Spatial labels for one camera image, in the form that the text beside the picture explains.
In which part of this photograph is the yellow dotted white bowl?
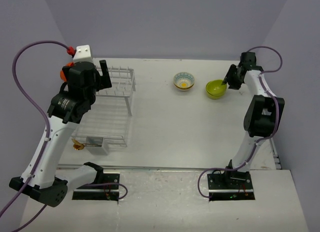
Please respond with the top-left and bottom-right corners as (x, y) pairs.
(173, 72), (195, 87)

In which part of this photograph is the floral patterned white bowl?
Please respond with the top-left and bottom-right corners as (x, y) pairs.
(174, 84), (194, 92)

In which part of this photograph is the white wire dish rack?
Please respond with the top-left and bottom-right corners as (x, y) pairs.
(72, 67), (136, 147)

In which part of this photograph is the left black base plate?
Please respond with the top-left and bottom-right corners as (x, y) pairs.
(72, 173), (120, 201)

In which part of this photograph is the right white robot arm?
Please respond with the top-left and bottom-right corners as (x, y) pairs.
(222, 49), (285, 188)

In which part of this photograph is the clear cutlery holder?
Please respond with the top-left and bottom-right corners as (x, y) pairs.
(85, 136), (110, 156)

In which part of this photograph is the lime green bowl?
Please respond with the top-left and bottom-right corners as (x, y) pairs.
(205, 80), (227, 94)
(206, 91), (226, 100)

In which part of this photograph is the orange bowl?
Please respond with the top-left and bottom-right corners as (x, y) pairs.
(59, 62), (74, 82)

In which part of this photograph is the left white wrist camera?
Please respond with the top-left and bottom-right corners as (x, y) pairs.
(72, 45), (93, 63)

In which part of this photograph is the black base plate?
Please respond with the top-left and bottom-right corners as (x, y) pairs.
(207, 170), (255, 201)
(72, 173), (120, 201)

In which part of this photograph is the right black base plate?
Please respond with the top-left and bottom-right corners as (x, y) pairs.
(207, 170), (255, 201)

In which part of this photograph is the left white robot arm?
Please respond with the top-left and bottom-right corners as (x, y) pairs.
(9, 60), (112, 207)

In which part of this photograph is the golden spoon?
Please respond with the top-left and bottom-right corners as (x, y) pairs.
(71, 138), (100, 150)

